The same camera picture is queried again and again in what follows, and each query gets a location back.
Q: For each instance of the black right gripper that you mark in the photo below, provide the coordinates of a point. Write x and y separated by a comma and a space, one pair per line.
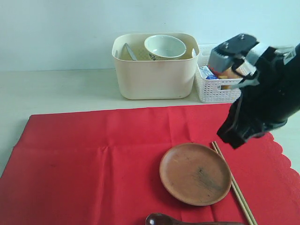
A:
267, 105

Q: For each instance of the yellow cheese wedge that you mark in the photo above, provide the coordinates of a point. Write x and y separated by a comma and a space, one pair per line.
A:
228, 74

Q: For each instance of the blue white milk carton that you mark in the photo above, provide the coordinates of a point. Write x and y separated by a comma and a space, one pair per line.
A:
206, 73

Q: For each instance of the stainless steel cup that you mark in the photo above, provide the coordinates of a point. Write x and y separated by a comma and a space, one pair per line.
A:
193, 53

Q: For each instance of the pale green ceramic bowl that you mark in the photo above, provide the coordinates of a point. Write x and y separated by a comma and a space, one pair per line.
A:
164, 47

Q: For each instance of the metal table knife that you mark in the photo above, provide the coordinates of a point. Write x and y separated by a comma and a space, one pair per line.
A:
130, 52

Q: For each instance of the white perforated plastic basket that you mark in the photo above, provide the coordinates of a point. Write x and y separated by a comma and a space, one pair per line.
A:
209, 91

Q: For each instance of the brown wooden plate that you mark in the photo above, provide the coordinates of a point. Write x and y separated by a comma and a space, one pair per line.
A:
195, 174

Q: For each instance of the wooden chopstick left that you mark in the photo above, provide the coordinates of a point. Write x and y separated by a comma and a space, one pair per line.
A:
242, 201

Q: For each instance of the cream plastic tub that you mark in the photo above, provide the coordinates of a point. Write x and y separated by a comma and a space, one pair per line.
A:
153, 79

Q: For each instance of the dark wooden spoon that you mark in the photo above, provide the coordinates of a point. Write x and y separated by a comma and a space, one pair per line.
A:
163, 219

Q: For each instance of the red table cloth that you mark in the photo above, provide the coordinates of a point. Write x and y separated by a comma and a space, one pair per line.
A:
102, 168

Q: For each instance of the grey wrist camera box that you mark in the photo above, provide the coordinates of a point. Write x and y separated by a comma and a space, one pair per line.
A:
234, 52

